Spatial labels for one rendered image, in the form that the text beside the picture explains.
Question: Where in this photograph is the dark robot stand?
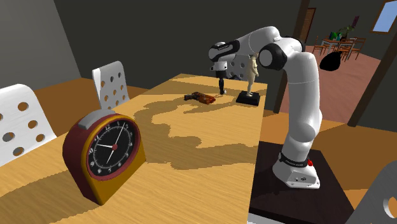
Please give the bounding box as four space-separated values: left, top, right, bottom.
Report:
247 141 356 224

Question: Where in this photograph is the window with wooden frame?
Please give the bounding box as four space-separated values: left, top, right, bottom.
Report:
370 0 397 34

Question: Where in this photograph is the wooden dining chair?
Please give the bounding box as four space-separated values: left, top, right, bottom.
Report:
336 38 353 62
351 37 367 61
312 35 327 56

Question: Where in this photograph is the beige figurine on black base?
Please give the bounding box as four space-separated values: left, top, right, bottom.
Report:
235 52 261 107

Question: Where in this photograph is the dining table with plant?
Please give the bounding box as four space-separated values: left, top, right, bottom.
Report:
321 24 356 60

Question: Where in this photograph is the white chair with round holes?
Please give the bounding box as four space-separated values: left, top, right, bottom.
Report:
344 159 397 224
0 83 58 168
92 60 131 111
227 54 251 80

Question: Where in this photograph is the wooden table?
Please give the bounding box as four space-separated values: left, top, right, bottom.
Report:
0 73 268 224

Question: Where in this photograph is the red and yellow alarm clock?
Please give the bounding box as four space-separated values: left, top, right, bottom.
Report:
62 109 147 206

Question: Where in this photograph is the brown wooden door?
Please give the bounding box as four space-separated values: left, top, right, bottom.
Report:
302 7 317 44

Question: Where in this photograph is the brown toy pistol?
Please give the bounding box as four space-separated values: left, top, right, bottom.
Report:
183 92 216 105

